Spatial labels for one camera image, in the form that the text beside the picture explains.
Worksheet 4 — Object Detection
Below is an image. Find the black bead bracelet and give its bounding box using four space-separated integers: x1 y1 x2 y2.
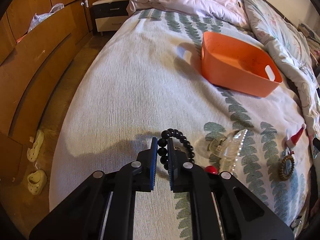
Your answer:
157 128 196 171

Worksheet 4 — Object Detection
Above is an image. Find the brown spiral hair tie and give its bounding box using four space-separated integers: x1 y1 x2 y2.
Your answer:
278 154 296 182

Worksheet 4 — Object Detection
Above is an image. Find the red santa hat clip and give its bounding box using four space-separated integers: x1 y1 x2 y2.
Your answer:
286 124 306 150

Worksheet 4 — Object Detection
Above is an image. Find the red berry hair stick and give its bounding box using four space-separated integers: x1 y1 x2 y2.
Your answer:
204 165 219 175

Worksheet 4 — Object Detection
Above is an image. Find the pearl clear hair claw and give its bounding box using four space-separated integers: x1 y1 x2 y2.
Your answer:
209 129 248 177

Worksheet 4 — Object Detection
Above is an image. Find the white leaf pattern bedspread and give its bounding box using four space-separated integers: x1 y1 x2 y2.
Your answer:
49 9 312 224

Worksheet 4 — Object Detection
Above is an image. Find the cream slipper near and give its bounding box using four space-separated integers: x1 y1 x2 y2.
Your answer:
27 169 47 195

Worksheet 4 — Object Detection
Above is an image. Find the cream slipper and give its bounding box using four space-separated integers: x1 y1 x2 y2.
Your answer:
27 129 44 163
27 169 47 195

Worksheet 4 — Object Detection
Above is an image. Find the cream slipper far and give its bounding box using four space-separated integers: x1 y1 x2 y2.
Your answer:
27 129 44 163

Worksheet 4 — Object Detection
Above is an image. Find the orange plastic basket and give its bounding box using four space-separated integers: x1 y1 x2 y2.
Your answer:
201 31 283 98

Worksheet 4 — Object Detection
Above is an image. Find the dark white nightstand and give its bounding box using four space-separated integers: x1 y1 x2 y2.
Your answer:
92 0 129 35

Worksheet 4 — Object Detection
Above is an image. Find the cartoon print duvet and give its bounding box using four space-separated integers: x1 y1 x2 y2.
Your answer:
243 0 319 140

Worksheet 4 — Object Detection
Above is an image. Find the wooden wardrobe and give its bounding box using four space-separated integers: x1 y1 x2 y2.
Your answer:
1 0 97 184

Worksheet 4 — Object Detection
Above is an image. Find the plastic bag in drawer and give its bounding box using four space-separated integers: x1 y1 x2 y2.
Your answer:
28 3 65 33

